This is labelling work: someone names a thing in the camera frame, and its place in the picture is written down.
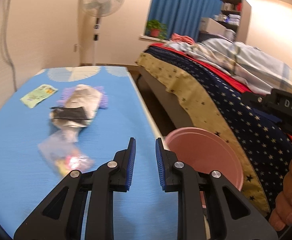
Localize green snack packet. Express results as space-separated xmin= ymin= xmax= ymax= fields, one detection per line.
xmin=20 ymin=84 xmax=59 ymax=109

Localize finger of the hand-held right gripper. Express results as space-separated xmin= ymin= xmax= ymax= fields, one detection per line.
xmin=251 ymin=109 xmax=284 ymax=128
xmin=241 ymin=91 xmax=274 ymax=110

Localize dark wooden bookshelf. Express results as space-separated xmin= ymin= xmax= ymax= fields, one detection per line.
xmin=214 ymin=0 xmax=244 ymax=40

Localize white window sill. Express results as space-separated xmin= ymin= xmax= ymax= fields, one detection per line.
xmin=139 ymin=35 xmax=169 ymax=42

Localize person's right hand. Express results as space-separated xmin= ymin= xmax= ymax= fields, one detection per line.
xmin=268 ymin=152 xmax=292 ymax=232

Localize clear plastic bag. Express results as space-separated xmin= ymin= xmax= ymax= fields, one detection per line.
xmin=37 ymin=129 xmax=95 ymax=175

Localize grey wall cable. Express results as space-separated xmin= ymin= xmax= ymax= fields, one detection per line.
xmin=1 ymin=0 xmax=18 ymax=93

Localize light checked quilt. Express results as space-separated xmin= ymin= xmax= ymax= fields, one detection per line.
xmin=164 ymin=37 xmax=292 ymax=97

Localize pink plastic bucket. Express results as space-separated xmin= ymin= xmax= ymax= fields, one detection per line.
xmin=164 ymin=127 xmax=244 ymax=209

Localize blue table mat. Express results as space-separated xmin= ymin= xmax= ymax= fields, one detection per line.
xmin=0 ymin=66 xmax=184 ymax=240

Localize row of books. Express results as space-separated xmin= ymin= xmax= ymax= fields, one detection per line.
xmin=221 ymin=2 xmax=242 ymax=12

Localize bed with star blanket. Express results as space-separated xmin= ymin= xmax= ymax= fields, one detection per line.
xmin=136 ymin=45 xmax=292 ymax=218

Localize silver foil wrapper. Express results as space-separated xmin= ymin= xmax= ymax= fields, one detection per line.
xmin=65 ymin=84 xmax=103 ymax=120

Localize white cardboard box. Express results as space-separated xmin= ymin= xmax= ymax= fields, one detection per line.
xmin=201 ymin=17 xmax=230 ymax=34

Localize blue curtain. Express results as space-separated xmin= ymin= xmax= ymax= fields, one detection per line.
xmin=148 ymin=0 xmax=224 ymax=42

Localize grey bed frame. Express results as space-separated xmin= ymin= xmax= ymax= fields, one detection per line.
xmin=137 ymin=65 xmax=194 ymax=138

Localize pink clothes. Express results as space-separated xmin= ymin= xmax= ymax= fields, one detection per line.
xmin=169 ymin=33 xmax=195 ymax=44

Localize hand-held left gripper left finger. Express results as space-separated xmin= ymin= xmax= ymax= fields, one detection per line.
xmin=13 ymin=137 xmax=137 ymax=240

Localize purple bubble wrap sheet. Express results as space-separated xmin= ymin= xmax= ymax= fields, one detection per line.
xmin=57 ymin=86 xmax=109 ymax=111

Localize black flat wrapper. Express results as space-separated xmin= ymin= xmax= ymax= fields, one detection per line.
xmin=50 ymin=106 xmax=89 ymax=121

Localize potted green plant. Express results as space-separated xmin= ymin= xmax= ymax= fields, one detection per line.
xmin=146 ymin=19 xmax=167 ymax=39

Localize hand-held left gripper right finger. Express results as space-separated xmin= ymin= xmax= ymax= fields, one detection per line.
xmin=155 ymin=137 xmax=279 ymax=240

